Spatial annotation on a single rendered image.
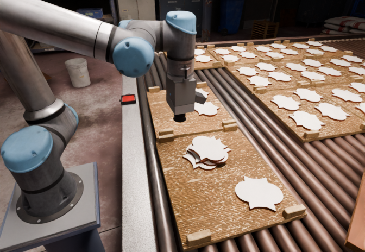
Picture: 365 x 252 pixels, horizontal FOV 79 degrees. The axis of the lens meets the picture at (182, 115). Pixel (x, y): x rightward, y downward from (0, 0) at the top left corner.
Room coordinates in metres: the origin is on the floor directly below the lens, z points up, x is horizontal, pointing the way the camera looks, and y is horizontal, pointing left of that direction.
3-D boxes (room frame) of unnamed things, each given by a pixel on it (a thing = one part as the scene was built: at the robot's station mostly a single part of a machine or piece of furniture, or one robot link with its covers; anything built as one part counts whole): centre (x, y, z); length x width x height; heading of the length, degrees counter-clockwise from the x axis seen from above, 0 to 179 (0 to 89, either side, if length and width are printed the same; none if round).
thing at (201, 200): (0.51, -0.12, 0.93); 0.41 x 0.35 x 0.02; 15
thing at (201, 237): (0.29, -0.04, 0.95); 0.06 x 0.02 x 0.03; 105
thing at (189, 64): (0.59, 0.00, 1.27); 0.08 x 0.08 x 0.05
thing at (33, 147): (0.46, 0.41, 1.06); 0.13 x 0.12 x 0.14; 3
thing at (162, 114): (0.92, -0.02, 0.93); 0.41 x 0.35 x 0.02; 13
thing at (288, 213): (0.36, -0.30, 0.95); 0.06 x 0.02 x 0.03; 105
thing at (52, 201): (0.45, 0.41, 0.94); 0.15 x 0.15 x 0.10
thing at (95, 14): (5.19, 1.98, 0.72); 0.50 x 0.38 x 0.16; 103
